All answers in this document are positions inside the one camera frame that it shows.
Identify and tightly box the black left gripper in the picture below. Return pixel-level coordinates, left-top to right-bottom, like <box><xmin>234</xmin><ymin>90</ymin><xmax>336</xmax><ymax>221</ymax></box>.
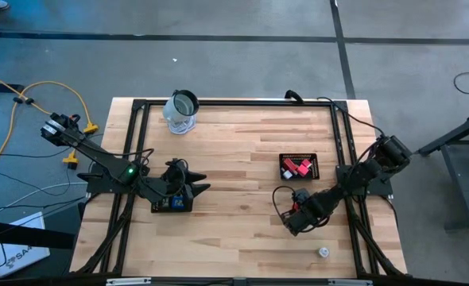
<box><xmin>157</xmin><ymin>157</ymin><xmax>212</xmax><ymax>199</ymax></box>

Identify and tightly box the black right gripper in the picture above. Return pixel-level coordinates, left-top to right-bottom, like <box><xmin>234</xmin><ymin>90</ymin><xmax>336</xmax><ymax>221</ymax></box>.
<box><xmin>284</xmin><ymin>196</ymin><xmax>333</xmax><ymax>237</ymax></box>

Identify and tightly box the white cylindrical device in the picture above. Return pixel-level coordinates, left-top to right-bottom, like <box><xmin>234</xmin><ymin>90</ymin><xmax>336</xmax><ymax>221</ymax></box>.
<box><xmin>162</xmin><ymin>89</ymin><xmax>200</xmax><ymax>125</ymax></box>

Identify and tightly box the black side desk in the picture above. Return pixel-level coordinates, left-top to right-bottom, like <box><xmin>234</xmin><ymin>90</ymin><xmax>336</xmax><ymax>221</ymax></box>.
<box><xmin>417</xmin><ymin>109</ymin><xmax>469</xmax><ymax>232</ymax></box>

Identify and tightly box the black bar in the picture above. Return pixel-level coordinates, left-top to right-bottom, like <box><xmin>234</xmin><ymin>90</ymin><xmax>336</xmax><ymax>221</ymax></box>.
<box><xmin>0</xmin><ymin>219</ymin><xmax>77</xmax><ymax>250</ymax></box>

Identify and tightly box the white printed box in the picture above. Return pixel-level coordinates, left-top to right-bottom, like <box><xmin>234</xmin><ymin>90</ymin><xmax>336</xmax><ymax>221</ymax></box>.
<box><xmin>0</xmin><ymin>211</ymin><xmax>52</xmax><ymax>279</ymax></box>

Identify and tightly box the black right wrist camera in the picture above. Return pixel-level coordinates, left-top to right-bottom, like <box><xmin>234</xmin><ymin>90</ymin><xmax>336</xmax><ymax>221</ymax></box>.
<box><xmin>293</xmin><ymin>187</ymin><xmax>312</xmax><ymax>204</ymax></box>

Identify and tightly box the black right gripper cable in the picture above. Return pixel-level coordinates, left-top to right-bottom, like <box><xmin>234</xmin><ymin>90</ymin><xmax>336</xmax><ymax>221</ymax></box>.
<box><xmin>271</xmin><ymin>184</ymin><xmax>299</xmax><ymax>224</ymax></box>

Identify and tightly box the white coiled cable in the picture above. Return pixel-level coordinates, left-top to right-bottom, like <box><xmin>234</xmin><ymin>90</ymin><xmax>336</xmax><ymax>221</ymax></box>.
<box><xmin>166</xmin><ymin>114</ymin><xmax>198</xmax><ymax>136</ymax></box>

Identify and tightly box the silver table edge bracket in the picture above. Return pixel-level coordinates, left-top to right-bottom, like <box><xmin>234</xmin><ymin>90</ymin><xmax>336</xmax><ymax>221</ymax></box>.
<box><xmin>105</xmin><ymin>277</ymin><xmax>153</xmax><ymax>286</ymax></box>
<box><xmin>328</xmin><ymin>278</ymin><xmax>374</xmax><ymax>286</ymax></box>

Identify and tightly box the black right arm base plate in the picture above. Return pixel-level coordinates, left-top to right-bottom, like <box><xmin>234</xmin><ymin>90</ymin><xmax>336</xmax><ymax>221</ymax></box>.
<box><xmin>335</xmin><ymin>164</ymin><xmax>394</xmax><ymax>199</ymax></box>

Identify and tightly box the black aluminium table frame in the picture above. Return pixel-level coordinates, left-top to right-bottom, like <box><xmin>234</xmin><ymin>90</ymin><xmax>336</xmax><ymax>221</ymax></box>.
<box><xmin>69</xmin><ymin>98</ymin><xmax>409</xmax><ymax>280</ymax></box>

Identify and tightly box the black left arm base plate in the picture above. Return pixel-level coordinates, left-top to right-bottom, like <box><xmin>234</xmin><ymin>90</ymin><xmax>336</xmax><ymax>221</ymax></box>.
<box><xmin>76</xmin><ymin>162</ymin><xmax>149</xmax><ymax>196</ymax></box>

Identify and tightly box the black power cable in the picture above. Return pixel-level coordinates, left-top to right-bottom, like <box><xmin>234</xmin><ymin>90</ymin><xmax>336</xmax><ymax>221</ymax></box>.
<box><xmin>316</xmin><ymin>96</ymin><xmax>386</xmax><ymax>138</ymax></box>

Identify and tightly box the black curved cable plug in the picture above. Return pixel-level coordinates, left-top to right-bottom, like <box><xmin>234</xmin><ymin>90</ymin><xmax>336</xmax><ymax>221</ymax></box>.
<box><xmin>285</xmin><ymin>90</ymin><xmax>305</xmax><ymax>105</ymax></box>

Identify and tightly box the white floor cable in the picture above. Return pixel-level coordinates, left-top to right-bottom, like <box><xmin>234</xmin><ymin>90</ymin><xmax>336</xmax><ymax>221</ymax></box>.
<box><xmin>0</xmin><ymin>181</ymin><xmax>89</xmax><ymax>220</ymax></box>

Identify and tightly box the yellow extension cord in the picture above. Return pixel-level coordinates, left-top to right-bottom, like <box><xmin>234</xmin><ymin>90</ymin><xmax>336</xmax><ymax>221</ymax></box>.
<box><xmin>0</xmin><ymin>68</ymin><xmax>100</xmax><ymax>184</ymax></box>

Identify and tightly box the black floor bracket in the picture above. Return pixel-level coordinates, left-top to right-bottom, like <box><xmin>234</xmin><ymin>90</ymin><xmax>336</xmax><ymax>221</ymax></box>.
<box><xmin>0</xmin><ymin>83</ymin><xmax>25</xmax><ymax>94</ymax></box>

